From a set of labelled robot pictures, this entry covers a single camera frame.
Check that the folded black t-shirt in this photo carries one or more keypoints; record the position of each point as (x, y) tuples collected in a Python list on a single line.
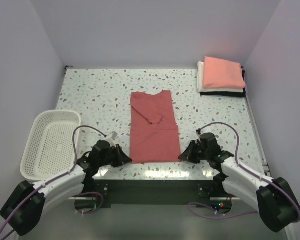
[(226, 94)]

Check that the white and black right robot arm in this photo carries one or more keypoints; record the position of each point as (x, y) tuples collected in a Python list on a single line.
[(273, 199)]

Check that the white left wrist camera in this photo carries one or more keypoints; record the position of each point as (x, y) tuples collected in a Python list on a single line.
[(111, 138)]

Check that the red t-shirt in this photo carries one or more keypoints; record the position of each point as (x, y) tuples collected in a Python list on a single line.
[(154, 133)]

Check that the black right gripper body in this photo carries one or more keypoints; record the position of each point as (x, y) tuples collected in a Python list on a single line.
[(193, 152)]

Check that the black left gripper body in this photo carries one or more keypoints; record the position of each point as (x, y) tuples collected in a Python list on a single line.
[(117, 155)]

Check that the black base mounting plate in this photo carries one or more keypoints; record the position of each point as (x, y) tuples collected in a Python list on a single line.
[(105, 193)]

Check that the folded salmon pink t-shirt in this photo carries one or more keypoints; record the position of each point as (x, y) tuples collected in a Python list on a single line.
[(222, 74)]

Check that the white perforated plastic basket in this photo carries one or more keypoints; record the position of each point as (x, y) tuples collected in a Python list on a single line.
[(49, 149)]

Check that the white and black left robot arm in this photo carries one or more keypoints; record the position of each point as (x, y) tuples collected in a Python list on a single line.
[(29, 201)]

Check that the folded white t-shirt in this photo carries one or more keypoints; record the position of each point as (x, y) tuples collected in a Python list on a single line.
[(200, 85)]

